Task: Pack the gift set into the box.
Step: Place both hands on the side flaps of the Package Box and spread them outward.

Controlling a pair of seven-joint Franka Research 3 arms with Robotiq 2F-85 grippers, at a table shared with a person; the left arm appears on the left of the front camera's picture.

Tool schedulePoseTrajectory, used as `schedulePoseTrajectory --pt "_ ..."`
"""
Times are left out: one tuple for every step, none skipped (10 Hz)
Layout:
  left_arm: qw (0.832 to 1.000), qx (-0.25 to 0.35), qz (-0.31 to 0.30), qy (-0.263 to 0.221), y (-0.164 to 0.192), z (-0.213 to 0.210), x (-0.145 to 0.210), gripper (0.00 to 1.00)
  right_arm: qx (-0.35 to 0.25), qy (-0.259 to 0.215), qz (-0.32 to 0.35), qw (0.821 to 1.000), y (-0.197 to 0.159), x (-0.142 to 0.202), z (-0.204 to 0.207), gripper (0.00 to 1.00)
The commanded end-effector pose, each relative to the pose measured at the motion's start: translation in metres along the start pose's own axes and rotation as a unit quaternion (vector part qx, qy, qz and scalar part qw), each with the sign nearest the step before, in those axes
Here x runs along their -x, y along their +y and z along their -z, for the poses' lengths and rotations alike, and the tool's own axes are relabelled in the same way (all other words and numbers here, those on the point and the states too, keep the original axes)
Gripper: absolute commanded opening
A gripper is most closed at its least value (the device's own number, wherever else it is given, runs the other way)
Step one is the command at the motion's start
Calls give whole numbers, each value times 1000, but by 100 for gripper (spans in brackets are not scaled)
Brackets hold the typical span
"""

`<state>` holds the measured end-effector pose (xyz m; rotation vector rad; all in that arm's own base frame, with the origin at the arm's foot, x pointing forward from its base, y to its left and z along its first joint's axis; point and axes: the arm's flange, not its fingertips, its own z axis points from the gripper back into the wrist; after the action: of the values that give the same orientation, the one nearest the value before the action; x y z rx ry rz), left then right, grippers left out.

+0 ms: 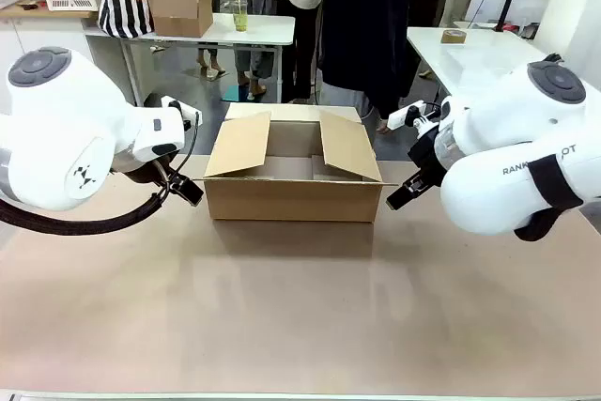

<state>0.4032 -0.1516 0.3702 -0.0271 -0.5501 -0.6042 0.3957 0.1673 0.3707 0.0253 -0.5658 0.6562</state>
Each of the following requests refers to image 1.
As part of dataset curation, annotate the black left arm cable sleeve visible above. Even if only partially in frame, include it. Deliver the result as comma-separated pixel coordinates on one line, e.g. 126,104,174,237
0,109,204,237

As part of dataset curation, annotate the black arm cable sleeve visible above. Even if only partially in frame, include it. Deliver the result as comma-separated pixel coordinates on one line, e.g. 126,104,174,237
514,207,562,242
0,109,204,237

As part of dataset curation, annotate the white table with grey legs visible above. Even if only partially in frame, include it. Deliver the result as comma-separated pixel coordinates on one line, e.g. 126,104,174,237
84,13,296,106

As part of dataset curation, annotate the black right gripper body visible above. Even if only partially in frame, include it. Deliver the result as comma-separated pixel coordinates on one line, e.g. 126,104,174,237
407,121,445,177

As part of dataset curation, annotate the person in dark CGP hoodie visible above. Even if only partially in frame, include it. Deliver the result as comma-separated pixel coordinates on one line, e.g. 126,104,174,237
318,0,417,118

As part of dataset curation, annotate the person in grey trousers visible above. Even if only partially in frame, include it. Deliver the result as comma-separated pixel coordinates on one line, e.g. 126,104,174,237
220,0,278,97

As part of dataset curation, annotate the black white striped bag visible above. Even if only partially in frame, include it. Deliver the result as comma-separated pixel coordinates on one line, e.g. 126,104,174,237
97,0,155,39

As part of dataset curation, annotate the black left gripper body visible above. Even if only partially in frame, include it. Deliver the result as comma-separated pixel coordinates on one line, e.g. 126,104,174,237
110,154,177,186

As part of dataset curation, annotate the brown cardboard shipping box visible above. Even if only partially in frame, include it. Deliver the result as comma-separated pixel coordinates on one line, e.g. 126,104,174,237
194,102,399,224

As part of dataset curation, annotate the open brown cardboard box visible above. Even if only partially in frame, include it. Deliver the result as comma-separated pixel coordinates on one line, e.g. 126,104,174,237
146,0,215,39

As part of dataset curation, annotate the plastic cup green drink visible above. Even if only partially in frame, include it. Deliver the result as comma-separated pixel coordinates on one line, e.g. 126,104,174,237
232,0,249,32

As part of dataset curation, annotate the black right arm cable sleeve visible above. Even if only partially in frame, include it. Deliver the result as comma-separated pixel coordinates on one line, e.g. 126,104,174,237
514,207,562,242

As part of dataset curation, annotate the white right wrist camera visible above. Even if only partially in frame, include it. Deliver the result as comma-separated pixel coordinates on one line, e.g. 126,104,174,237
388,100,442,130

